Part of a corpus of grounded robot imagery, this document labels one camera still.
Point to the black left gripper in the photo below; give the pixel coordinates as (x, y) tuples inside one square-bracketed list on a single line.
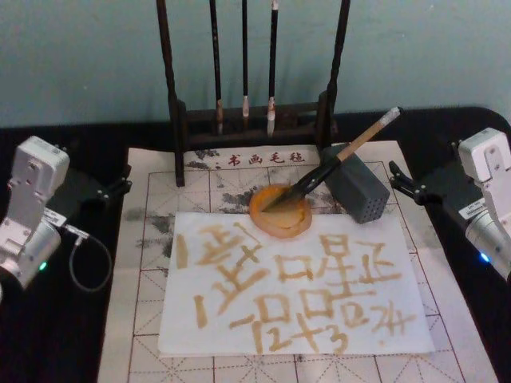
[(80, 189)]

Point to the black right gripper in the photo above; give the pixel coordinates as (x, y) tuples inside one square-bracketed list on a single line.
[(451, 189)]

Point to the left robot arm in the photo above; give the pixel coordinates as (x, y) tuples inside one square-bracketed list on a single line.
[(28, 199)]

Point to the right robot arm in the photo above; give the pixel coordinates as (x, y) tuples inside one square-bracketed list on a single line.
[(489, 179)]

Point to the grey perforated block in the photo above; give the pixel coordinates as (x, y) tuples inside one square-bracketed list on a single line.
[(359, 191)]

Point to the dark wooden brush rack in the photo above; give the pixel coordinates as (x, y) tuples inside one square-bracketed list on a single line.
[(179, 131)]

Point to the orange shallow ink dish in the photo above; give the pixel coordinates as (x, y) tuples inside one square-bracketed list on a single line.
[(285, 223)]

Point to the white felt mat red grid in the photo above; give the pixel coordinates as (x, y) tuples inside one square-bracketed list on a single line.
[(135, 319)]

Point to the white paper with brown writing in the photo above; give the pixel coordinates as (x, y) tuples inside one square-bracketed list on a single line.
[(359, 319)]

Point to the thin black hanging brush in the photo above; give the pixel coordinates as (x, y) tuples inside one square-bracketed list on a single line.
[(216, 60), (272, 60), (244, 60)]

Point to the black table cloth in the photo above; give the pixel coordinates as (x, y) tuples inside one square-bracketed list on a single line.
[(52, 339)]

